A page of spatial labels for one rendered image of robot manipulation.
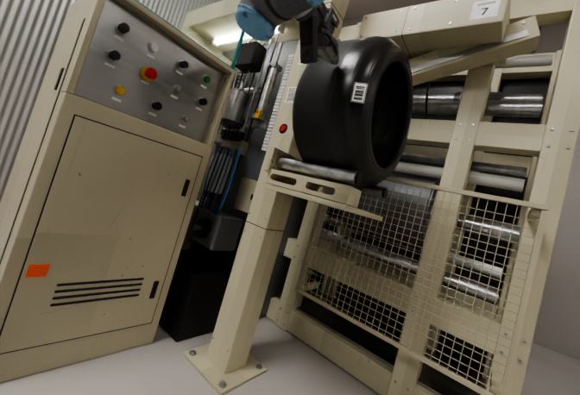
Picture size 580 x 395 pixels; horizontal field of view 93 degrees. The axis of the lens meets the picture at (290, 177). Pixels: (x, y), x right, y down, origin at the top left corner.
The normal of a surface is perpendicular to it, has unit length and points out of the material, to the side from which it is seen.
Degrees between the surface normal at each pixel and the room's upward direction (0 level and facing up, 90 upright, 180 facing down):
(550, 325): 90
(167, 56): 90
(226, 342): 90
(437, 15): 90
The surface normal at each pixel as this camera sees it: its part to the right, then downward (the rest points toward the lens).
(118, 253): 0.77, 0.18
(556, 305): -0.36, -0.16
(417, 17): -0.58, -0.21
